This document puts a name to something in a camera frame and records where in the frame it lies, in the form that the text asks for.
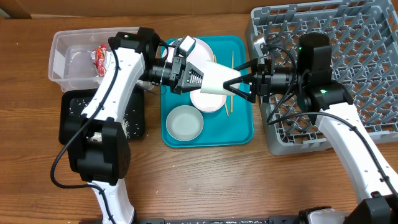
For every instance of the left wooden chopstick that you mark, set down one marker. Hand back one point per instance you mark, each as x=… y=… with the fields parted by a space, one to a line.
x=225 y=105

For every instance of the white shallow bowl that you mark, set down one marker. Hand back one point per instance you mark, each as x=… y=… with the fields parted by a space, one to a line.
x=207 y=103

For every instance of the grey bowl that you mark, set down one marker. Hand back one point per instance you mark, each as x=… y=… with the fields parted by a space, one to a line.
x=184 y=123

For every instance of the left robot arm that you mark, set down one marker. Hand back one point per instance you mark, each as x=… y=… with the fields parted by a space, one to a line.
x=95 y=142

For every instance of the wooden chopstick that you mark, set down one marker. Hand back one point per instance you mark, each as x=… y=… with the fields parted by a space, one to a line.
x=225 y=105
x=232 y=97

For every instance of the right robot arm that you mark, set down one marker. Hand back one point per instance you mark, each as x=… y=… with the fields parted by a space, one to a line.
x=330 y=107

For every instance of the grey dishwasher rack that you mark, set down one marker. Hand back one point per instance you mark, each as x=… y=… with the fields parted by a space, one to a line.
x=363 y=35

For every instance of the white rice pile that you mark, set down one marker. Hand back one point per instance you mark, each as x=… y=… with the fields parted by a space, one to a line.
x=133 y=122

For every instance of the large white plate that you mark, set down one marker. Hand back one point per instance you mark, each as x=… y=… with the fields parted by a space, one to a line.
x=198 y=56

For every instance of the teal serving tray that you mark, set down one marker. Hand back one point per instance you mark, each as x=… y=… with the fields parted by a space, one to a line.
x=219 y=129

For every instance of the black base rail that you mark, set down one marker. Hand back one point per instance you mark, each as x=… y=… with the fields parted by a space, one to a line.
x=289 y=219

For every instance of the white cup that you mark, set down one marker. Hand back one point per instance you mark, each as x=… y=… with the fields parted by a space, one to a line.
x=214 y=75

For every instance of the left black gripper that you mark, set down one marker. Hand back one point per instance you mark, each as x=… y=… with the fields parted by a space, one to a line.
x=186 y=86

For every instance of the red snack wrapper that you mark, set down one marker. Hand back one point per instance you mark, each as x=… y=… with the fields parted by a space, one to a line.
x=99 y=58

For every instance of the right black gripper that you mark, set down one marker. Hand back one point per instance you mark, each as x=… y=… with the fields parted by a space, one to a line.
x=257 y=81

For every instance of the black rectangular tray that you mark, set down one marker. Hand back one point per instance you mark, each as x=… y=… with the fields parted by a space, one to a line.
x=65 y=105

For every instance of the clear plastic waste bin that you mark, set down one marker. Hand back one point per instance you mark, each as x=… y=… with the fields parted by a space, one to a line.
x=70 y=62

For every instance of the right wooden chopstick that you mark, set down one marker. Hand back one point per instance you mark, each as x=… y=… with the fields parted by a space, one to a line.
x=232 y=97

